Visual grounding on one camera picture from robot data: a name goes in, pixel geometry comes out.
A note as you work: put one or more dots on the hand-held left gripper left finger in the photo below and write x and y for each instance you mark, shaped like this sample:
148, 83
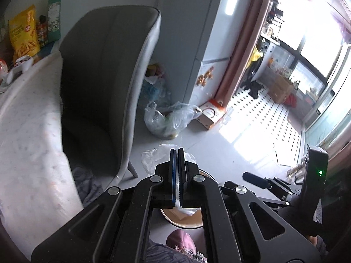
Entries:
173, 169

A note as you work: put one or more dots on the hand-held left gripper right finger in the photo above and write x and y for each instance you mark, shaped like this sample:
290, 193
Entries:
181, 169

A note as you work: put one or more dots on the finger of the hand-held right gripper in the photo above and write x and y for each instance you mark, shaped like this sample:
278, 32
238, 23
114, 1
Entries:
255, 179
277, 201

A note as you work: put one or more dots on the white plastic bag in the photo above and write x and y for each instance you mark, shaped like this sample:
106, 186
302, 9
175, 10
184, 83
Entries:
153, 157

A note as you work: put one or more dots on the person's right forearm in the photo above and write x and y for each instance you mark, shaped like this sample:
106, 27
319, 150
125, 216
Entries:
318, 245

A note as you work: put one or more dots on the clear plastic bag of waste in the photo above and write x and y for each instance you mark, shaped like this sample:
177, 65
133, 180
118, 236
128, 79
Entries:
164, 120

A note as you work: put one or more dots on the white and orange cardboard box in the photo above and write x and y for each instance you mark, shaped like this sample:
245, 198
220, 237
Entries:
211, 113

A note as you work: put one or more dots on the pink slipper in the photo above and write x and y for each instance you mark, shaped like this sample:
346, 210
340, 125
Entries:
179, 241

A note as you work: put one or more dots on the red bag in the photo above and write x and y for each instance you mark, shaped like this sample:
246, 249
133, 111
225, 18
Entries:
290, 100

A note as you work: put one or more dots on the bluish plastic bag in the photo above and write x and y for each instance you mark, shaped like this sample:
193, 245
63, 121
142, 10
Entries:
155, 91

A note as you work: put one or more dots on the person's leg grey patterned pants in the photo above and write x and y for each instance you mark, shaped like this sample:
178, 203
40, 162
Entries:
161, 253

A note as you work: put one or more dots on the brown cardboard box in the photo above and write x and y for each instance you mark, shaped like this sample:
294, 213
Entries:
279, 89

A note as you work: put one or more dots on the black cloth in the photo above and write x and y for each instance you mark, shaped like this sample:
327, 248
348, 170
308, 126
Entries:
253, 89

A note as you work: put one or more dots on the tan figurine fridge magnets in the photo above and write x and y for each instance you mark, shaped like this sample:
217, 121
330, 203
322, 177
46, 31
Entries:
205, 76

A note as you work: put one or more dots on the plastic bag with brown packets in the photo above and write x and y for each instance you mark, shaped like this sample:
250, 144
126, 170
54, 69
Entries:
155, 70

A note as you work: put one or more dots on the dark washing machine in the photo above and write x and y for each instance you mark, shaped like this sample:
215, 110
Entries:
255, 71

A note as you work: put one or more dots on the grey upholstered chair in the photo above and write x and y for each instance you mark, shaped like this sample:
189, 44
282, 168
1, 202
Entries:
104, 74

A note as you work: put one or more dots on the yellow cloth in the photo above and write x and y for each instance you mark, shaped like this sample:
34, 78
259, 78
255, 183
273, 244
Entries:
254, 57

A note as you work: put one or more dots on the pale blue refrigerator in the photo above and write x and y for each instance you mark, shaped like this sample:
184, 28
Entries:
192, 33

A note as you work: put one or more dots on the white speckled tablecloth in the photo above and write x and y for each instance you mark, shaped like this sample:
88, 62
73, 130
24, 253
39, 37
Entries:
30, 142

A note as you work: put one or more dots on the kitchen shelf with utensils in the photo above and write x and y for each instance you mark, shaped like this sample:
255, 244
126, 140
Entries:
274, 19

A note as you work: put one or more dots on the red snack packet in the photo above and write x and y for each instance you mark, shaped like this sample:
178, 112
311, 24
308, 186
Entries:
42, 33

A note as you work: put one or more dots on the green tall carton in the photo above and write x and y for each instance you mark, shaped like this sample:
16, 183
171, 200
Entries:
54, 16

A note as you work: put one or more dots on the red and white ornament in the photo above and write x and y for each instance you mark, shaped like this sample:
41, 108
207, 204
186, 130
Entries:
2, 65

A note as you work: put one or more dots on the yellow snack bag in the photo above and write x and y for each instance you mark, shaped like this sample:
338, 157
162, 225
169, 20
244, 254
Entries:
24, 33

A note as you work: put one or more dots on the pink door frame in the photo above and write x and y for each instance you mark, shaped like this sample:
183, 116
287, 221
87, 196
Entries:
241, 46

